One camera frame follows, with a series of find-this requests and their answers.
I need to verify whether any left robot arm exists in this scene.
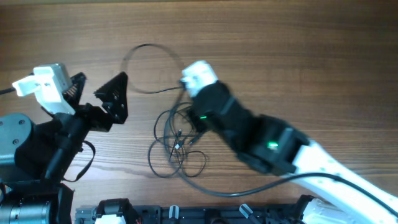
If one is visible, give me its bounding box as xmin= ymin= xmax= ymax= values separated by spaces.
xmin=1 ymin=72 xmax=128 ymax=223

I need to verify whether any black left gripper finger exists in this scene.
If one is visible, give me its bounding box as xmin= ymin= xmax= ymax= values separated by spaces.
xmin=62 ymin=72 xmax=86 ymax=108
xmin=94 ymin=72 xmax=128 ymax=124

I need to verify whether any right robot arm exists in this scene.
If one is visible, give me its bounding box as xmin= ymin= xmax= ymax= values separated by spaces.
xmin=188 ymin=80 xmax=397 ymax=223

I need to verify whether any black left camera cable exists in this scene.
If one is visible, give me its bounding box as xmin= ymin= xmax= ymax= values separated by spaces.
xmin=0 ymin=72 xmax=34 ymax=96

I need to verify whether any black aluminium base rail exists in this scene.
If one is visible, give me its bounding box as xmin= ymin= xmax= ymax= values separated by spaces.
xmin=75 ymin=195 xmax=315 ymax=224

